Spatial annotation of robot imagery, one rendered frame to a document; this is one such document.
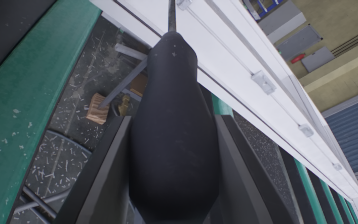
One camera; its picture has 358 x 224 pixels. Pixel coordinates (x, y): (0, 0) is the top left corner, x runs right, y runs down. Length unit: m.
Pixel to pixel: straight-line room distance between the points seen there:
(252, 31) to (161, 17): 0.56
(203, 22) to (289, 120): 0.26
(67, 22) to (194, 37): 0.14
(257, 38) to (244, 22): 0.09
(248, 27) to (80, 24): 0.63
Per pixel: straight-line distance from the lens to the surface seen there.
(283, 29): 9.75
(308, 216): 0.56
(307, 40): 9.28
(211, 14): 0.25
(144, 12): 0.24
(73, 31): 0.18
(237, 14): 0.73
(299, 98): 0.90
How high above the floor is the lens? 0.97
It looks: 33 degrees down
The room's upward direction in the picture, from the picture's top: 56 degrees clockwise
